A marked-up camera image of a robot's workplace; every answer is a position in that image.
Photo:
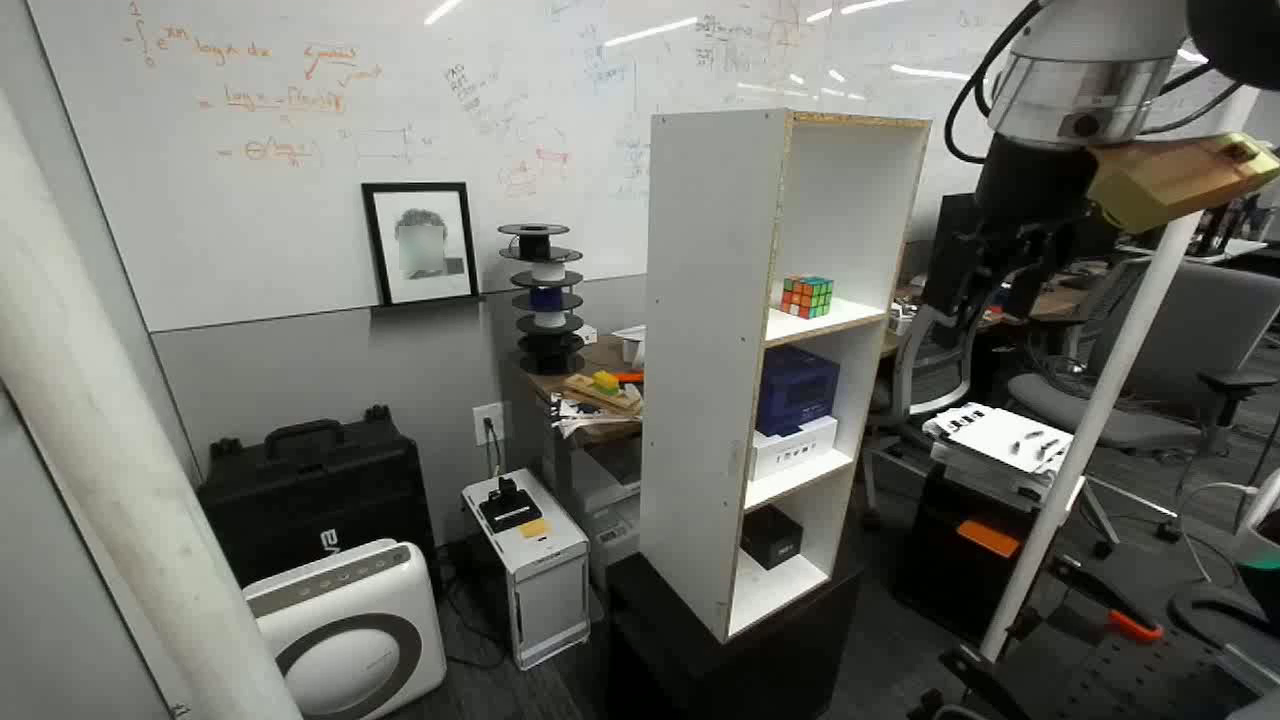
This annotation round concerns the white computer tower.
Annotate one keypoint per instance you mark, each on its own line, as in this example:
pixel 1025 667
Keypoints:
pixel 537 570

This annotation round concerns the white air purifier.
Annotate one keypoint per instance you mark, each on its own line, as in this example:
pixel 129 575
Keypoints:
pixel 355 632

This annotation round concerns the white shelf unit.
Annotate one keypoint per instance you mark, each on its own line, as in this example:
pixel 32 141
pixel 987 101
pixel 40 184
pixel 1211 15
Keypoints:
pixel 742 202

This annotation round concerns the cluttered wooden desk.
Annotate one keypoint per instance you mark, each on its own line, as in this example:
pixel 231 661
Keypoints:
pixel 606 396

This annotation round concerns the white box on shelf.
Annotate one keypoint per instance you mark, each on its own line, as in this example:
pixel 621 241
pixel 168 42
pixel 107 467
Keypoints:
pixel 768 455

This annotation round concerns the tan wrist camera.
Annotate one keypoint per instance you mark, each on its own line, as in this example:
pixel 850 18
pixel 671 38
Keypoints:
pixel 1147 184

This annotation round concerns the white wall outlet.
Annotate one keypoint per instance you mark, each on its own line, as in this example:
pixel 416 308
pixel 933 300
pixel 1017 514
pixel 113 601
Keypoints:
pixel 490 422

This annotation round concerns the small black box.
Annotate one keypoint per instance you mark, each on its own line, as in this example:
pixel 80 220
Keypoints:
pixel 768 539

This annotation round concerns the white support pole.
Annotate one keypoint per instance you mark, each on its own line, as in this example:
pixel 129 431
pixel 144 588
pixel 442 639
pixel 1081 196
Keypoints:
pixel 1069 481

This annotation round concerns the white foreground pole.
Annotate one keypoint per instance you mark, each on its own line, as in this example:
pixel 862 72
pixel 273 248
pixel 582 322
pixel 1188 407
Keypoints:
pixel 107 442

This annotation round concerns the black hard case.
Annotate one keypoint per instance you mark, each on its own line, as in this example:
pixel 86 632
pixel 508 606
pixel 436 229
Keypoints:
pixel 313 488

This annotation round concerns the white controller panel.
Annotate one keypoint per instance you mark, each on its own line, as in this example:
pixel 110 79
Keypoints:
pixel 1005 439

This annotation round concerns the black stand under shelf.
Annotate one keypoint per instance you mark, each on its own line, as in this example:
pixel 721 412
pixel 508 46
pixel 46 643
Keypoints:
pixel 667 667

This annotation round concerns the white whiteboard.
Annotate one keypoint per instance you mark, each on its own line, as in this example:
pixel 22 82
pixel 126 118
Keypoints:
pixel 231 138

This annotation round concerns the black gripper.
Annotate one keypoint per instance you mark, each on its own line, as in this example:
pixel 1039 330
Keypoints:
pixel 1030 202

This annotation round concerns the orange handled clamp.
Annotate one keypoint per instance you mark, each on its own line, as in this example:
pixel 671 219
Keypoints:
pixel 1122 614

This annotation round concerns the black device on tower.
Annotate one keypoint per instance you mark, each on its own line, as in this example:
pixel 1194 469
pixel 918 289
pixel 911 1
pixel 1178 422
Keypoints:
pixel 508 506

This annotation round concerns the framed portrait picture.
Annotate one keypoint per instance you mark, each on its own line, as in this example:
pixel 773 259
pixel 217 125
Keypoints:
pixel 423 241

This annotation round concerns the blue box on shelf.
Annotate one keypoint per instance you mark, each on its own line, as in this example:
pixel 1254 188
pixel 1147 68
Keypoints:
pixel 792 388

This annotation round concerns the grey office chair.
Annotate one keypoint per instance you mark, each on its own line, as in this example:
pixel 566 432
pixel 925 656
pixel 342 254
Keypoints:
pixel 1188 371

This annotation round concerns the stack of black spools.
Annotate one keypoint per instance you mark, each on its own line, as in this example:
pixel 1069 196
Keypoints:
pixel 549 325

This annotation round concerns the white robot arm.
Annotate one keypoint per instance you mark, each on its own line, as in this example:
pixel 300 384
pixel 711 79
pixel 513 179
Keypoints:
pixel 1065 82

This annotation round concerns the black mesh office chair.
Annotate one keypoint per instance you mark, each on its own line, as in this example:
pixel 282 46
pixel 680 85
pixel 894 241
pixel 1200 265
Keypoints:
pixel 933 363

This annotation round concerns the multicolour rubix cube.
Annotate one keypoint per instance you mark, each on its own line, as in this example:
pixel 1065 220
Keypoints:
pixel 805 299

